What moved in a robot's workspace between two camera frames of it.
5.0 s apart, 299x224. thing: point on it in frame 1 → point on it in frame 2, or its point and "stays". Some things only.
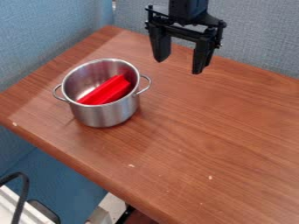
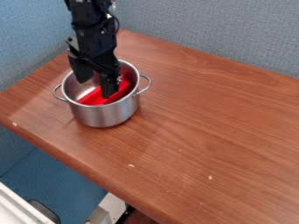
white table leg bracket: [108, 211] stays
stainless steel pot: [84, 78] stays
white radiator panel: [29, 216] stays
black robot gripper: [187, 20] → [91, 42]
